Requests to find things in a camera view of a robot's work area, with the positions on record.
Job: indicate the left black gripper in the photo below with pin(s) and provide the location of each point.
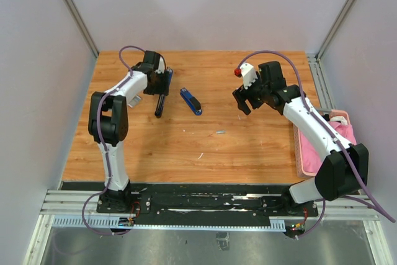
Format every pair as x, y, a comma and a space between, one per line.
163, 89

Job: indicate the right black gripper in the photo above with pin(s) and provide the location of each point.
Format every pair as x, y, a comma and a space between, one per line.
242, 94

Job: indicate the blue stapler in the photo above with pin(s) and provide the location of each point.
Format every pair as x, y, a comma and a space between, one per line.
191, 101
162, 97

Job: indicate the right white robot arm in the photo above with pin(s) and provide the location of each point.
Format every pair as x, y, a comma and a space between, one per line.
344, 167

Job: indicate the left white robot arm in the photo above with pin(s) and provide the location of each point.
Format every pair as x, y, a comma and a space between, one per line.
108, 125

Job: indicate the silver staple strip block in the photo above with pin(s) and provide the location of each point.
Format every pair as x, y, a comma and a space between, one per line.
134, 101

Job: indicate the pink plastic basket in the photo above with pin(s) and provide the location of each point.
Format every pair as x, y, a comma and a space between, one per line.
343, 117

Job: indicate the pink cloth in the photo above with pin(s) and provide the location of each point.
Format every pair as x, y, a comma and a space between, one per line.
311, 161

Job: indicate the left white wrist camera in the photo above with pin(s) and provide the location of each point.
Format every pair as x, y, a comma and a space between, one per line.
161, 68

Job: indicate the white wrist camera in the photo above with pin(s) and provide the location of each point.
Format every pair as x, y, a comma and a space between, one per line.
249, 75
161, 68

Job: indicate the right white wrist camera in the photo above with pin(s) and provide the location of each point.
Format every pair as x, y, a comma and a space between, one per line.
249, 75

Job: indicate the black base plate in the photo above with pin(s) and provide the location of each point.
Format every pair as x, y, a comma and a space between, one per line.
239, 204

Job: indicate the grey cable duct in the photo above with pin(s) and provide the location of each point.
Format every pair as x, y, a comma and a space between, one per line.
120, 223

